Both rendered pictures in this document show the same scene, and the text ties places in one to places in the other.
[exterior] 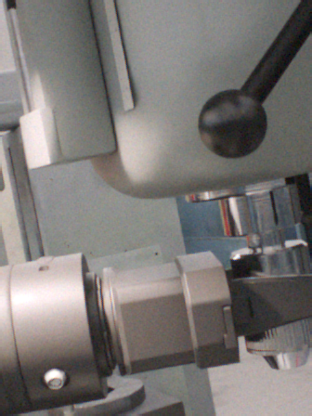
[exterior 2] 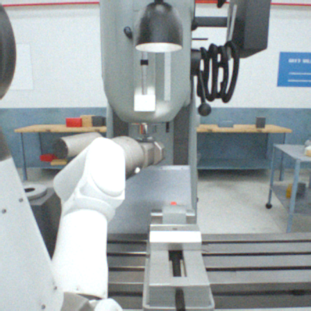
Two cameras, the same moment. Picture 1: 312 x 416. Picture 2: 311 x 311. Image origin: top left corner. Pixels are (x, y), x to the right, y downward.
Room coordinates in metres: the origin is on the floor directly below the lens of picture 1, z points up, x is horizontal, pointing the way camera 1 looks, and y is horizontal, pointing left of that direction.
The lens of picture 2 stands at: (0.26, 0.50, 1.36)
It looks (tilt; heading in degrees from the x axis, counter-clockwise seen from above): 13 degrees down; 294
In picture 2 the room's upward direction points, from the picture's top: straight up
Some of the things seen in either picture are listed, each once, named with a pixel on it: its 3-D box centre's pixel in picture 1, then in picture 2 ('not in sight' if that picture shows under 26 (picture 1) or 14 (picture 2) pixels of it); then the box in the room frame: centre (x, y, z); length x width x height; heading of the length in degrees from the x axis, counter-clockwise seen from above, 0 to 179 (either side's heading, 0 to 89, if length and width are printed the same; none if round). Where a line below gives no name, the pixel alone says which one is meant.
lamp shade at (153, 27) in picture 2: not in sight; (158, 26); (0.42, 0.13, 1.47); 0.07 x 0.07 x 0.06
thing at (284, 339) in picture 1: (278, 304); not in sight; (0.53, -0.06, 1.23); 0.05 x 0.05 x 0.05
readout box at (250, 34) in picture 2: not in sight; (248, 22); (0.35, -0.47, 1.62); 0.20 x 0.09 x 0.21; 114
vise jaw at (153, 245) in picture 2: not in sight; (175, 236); (0.45, -0.04, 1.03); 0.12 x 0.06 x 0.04; 23
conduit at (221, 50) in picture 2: not in sight; (208, 72); (0.46, -0.39, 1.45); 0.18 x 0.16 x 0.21; 114
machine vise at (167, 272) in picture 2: not in sight; (173, 243); (0.46, -0.06, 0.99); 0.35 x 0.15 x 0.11; 113
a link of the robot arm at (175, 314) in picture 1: (126, 323); (130, 156); (0.53, 0.03, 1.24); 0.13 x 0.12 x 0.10; 1
